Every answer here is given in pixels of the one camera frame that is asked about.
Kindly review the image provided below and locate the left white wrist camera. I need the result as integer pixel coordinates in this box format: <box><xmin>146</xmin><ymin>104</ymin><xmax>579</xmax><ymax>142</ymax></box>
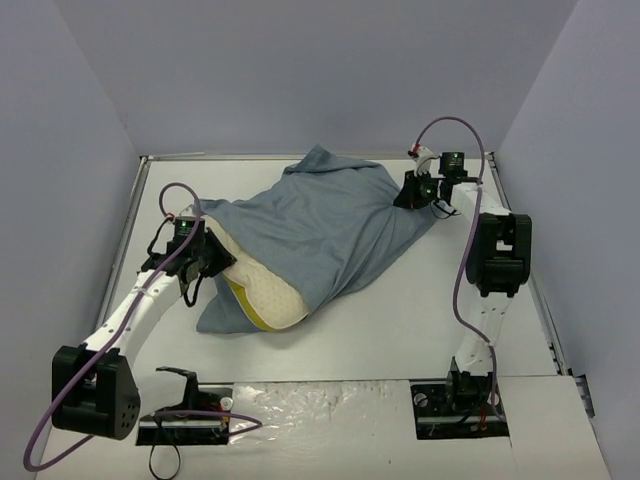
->
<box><xmin>177</xmin><ymin>204</ymin><xmax>201</xmax><ymax>219</ymax></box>

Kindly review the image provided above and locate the striped pillowcase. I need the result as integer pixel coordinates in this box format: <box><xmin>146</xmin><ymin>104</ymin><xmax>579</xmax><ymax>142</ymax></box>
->
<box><xmin>196</xmin><ymin>146</ymin><xmax>436</xmax><ymax>334</ymax></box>

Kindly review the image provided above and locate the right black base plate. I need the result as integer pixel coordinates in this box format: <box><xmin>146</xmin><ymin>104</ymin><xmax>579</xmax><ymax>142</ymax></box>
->
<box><xmin>410</xmin><ymin>381</ymin><xmax>510</xmax><ymax>440</ymax></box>

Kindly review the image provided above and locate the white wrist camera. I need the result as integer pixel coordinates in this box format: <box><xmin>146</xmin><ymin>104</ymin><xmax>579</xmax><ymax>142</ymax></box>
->
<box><xmin>177</xmin><ymin>204</ymin><xmax>201</xmax><ymax>219</ymax></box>
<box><xmin>407</xmin><ymin>144</ymin><xmax>439</xmax><ymax>176</ymax></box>

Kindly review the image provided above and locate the cream white pillow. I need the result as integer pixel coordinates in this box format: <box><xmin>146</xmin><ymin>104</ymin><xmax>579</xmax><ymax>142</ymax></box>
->
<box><xmin>204</xmin><ymin>216</ymin><xmax>310</xmax><ymax>331</ymax></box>

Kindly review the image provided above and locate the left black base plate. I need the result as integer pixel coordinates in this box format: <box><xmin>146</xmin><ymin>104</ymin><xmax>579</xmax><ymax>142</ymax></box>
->
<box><xmin>135</xmin><ymin>384</ymin><xmax>234</xmax><ymax>446</ymax></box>

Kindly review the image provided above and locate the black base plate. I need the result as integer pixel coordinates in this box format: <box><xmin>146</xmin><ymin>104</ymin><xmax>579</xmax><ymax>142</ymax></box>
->
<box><xmin>410</xmin><ymin>381</ymin><xmax>510</xmax><ymax>440</ymax></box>
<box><xmin>135</xmin><ymin>384</ymin><xmax>234</xmax><ymax>446</ymax></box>

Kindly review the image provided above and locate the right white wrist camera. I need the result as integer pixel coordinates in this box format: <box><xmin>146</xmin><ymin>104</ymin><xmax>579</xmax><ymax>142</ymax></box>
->
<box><xmin>407</xmin><ymin>144</ymin><xmax>439</xmax><ymax>176</ymax></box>

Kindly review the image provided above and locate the thin black cable loop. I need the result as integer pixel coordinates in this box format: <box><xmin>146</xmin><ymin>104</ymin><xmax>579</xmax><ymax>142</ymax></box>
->
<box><xmin>148</xmin><ymin>439</ymin><xmax>182</xmax><ymax>479</ymax></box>

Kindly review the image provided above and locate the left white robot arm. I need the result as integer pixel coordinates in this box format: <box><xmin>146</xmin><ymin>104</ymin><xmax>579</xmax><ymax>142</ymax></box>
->
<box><xmin>51</xmin><ymin>216</ymin><xmax>236</xmax><ymax>440</ymax></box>

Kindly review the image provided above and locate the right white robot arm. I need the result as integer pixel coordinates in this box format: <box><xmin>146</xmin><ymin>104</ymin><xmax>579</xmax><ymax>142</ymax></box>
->
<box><xmin>394</xmin><ymin>146</ymin><xmax>532</xmax><ymax>413</ymax></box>

